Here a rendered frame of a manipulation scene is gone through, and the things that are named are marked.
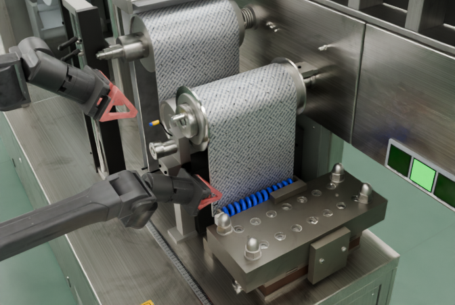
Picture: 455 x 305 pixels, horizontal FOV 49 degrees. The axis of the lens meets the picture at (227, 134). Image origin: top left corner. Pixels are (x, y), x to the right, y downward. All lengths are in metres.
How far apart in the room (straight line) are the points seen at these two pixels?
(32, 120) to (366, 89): 1.23
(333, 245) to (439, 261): 1.52
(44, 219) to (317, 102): 0.69
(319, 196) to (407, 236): 1.51
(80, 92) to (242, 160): 0.41
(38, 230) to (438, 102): 0.74
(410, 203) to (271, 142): 1.81
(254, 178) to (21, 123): 1.00
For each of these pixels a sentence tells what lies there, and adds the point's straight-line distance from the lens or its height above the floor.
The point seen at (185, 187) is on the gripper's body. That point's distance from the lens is 1.07.
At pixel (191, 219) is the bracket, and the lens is 1.28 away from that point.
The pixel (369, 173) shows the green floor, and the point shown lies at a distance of 3.07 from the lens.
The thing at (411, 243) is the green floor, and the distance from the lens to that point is 2.68.
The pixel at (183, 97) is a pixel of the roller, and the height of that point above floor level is 1.29.
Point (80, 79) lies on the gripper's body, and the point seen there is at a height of 1.42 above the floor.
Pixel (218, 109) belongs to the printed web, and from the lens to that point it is 1.05.
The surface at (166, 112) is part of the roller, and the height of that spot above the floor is 1.19.
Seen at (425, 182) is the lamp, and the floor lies 1.17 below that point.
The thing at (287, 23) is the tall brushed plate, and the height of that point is 1.36.
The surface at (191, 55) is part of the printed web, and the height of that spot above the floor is 1.31.
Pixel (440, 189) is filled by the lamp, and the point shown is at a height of 1.18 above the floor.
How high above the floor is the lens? 1.81
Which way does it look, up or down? 33 degrees down
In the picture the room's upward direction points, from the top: 2 degrees counter-clockwise
